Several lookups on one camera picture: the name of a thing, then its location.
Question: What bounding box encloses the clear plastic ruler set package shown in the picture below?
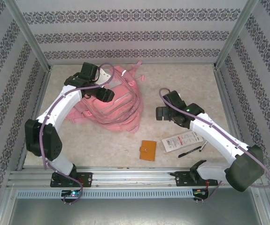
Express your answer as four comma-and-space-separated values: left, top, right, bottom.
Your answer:
161, 131, 205, 153

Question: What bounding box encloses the black pen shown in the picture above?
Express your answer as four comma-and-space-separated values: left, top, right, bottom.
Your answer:
178, 146, 202, 158

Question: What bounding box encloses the orange leather wallet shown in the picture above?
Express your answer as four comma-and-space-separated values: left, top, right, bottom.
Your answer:
139, 140, 157, 162

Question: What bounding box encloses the pink student backpack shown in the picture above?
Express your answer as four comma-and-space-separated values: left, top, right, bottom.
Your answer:
65, 60, 145, 133

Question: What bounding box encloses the small circuit board with LED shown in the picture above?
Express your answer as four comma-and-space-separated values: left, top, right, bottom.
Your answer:
61, 189, 82, 198
193, 188, 209, 197

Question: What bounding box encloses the grey metal base panel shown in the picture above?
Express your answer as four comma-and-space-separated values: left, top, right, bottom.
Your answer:
8, 198, 264, 225

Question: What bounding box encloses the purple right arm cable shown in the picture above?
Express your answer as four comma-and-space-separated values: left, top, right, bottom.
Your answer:
158, 87, 270, 204

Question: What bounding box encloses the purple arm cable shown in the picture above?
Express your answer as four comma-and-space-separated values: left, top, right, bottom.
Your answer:
41, 62, 115, 204
158, 87, 270, 204

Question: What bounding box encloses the aluminium side rail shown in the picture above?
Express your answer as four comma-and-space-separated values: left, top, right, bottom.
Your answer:
16, 67, 53, 173
213, 65, 253, 169

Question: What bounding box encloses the aluminium corner post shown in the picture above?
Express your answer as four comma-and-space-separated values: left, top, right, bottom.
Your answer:
214, 0, 260, 70
2, 0, 52, 72

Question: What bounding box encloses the aluminium mounting rail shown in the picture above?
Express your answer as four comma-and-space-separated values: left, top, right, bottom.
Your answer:
7, 166, 262, 188

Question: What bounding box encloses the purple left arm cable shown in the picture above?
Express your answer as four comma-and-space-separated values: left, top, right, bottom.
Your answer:
41, 62, 115, 204

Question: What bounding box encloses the slotted grey cable duct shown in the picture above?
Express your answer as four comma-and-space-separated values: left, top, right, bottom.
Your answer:
16, 188, 194, 199

